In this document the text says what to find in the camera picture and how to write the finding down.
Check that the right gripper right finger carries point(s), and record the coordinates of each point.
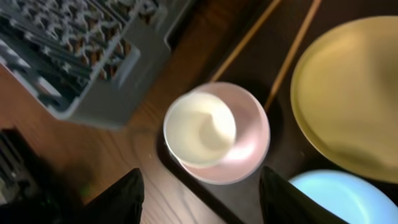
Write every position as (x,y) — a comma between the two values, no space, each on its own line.
(282,203)

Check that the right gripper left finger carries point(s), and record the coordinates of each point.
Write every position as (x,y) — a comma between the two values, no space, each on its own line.
(120,203)

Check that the light blue bowl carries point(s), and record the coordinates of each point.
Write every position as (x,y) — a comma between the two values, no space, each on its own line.
(350,198)

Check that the white cup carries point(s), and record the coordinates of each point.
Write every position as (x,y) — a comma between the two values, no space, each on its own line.
(199,129)

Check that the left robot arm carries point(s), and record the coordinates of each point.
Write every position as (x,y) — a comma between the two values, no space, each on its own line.
(31,192)

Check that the grey dishwasher rack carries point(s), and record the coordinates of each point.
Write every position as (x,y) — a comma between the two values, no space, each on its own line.
(88,61)

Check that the pink bowl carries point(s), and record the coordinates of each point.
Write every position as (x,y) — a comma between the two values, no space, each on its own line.
(253,136)

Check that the yellow plate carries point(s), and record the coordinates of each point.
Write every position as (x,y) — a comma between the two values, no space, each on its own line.
(344,96)

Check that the left wooden chopstick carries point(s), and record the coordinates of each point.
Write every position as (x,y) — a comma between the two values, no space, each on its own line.
(244,41)

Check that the wooden chopstick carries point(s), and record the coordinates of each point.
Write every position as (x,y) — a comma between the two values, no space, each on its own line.
(244,41)
(291,53)

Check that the right wooden chopstick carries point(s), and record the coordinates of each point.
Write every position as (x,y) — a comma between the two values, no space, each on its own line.
(291,53)

